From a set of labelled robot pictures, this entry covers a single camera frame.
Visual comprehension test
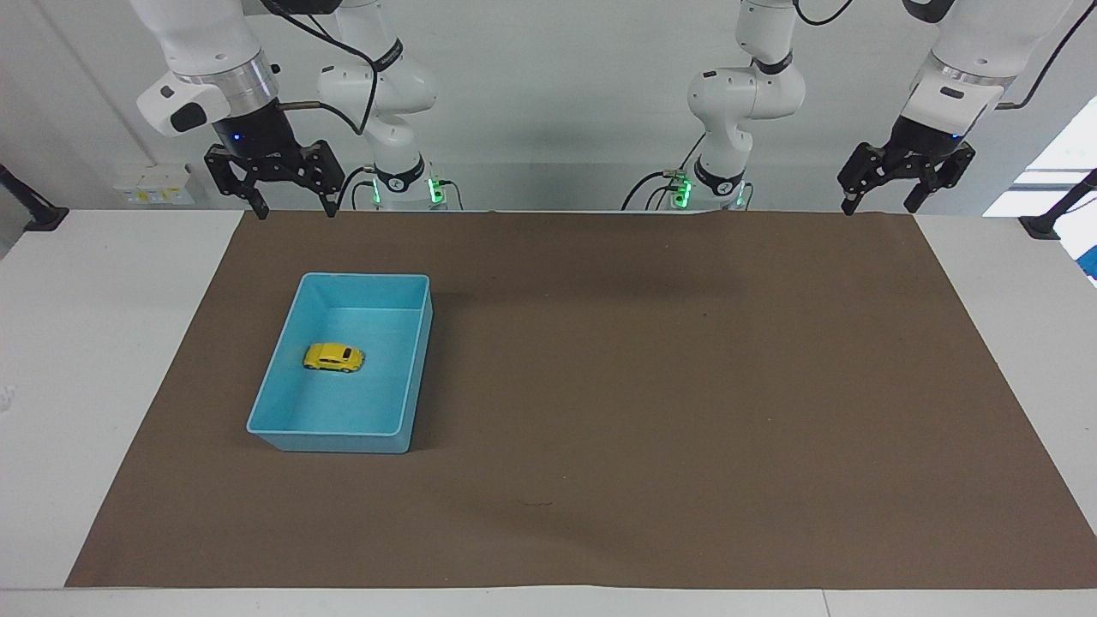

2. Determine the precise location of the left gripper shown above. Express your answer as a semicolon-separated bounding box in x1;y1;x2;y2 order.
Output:
837;115;977;216

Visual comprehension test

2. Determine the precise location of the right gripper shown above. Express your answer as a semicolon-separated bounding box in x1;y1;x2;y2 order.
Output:
203;99;346;220

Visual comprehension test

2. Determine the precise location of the yellow toy beetle car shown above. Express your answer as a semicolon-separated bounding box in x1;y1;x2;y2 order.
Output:
302;342;366;374

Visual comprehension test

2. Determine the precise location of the black stand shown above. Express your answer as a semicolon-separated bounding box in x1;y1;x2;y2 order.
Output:
0;163;70;233
1018;168;1097;240

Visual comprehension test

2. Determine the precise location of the light blue plastic bin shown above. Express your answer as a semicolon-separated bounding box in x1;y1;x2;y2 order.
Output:
246;272;435;455

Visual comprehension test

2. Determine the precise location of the white wall socket strip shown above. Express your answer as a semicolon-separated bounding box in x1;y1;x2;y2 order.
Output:
113;165;196;207

